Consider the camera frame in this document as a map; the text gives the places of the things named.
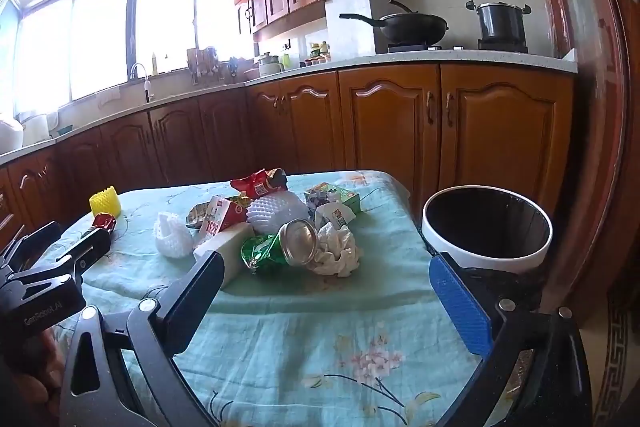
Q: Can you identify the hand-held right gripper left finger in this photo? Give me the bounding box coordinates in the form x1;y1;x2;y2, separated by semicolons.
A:
60;250;226;427

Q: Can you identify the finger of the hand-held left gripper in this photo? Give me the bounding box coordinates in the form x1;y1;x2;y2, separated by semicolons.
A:
10;227;113;283
0;221;62;279

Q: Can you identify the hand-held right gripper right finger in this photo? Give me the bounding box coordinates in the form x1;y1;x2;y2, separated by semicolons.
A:
428;252;593;427

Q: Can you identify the plain white box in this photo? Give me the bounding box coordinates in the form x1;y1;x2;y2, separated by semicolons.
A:
192;223;256;290

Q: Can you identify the white trash bin black liner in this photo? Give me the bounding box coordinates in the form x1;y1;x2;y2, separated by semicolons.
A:
421;187;553;270

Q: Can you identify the small white foam fruit net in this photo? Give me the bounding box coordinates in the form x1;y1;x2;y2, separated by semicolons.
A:
154;212;195;259

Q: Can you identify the green snack wrapper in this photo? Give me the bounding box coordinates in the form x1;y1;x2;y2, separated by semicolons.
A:
241;234;291;275

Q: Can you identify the red and white milk carton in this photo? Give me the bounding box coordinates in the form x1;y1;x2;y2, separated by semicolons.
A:
196;196;248;248

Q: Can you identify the large white foam fruit net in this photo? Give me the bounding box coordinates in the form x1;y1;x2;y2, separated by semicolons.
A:
246;193;311;238

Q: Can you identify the red snack packet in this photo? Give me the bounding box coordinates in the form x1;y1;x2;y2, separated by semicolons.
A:
230;168;288;200

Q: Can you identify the white tissue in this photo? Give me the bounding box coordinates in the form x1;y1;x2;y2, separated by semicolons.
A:
311;222;362;278

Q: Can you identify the printed white wrapper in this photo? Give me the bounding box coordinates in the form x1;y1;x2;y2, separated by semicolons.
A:
314;201;357;230

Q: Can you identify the green drink carton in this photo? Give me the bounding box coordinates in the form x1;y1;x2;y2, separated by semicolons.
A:
304;182;362;215

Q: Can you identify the teal floral tablecloth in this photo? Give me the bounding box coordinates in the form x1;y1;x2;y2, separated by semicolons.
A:
30;170;501;427

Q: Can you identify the white rice cooker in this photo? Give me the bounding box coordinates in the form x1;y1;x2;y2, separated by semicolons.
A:
0;119;25;155

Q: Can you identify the patterned rug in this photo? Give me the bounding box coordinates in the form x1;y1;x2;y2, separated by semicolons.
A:
590;287;640;427

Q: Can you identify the chrome kitchen faucet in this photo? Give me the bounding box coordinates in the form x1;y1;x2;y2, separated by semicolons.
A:
130;63;153;102

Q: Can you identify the wooden base cabinet row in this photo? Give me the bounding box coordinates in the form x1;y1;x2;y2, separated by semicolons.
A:
0;62;576;258

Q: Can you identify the large kitchen window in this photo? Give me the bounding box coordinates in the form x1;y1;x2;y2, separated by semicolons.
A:
0;0;256;118

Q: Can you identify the utensil rack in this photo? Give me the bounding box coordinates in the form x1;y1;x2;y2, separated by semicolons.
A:
187;47;221;82

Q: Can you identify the black gas stove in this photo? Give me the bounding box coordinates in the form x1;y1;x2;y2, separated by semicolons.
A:
387;38;529;54

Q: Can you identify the speckled white kitchen countertop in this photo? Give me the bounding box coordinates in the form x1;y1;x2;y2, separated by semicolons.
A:
0;48;578;165

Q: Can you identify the black wok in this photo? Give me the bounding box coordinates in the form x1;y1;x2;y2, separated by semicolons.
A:
339;0;449;44

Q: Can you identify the dark cooking pot with lid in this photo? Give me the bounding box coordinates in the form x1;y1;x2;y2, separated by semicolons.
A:
466;0;531;42

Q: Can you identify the wooden door frame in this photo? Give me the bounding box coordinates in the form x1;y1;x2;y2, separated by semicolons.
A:
515;0;640;308

